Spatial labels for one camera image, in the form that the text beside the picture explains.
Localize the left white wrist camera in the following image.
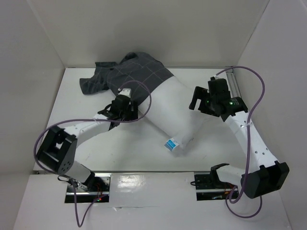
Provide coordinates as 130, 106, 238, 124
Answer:
118, 88, 131, 98

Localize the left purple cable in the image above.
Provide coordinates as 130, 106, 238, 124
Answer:
33, 80, 152, 227

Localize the dark grey checked pillowcase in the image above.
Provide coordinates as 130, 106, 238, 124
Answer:
79, 52, 174, 104

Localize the blue white pillow label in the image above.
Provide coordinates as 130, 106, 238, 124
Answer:
164, 138, 179, 151

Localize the white pillow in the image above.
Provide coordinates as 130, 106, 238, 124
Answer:
138, 76, 206, 154

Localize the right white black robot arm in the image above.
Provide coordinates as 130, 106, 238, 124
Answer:
189, 77, 290, 199

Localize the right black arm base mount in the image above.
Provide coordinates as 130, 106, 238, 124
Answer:
190, 172, 234, 201

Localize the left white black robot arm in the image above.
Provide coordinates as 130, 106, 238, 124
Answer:
35, 95, 138, 191

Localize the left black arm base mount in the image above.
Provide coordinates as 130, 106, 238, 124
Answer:
58, 175, 111, 204

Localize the aluminium rail at table edge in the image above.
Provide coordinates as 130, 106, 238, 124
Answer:
226, 69, 241, 97

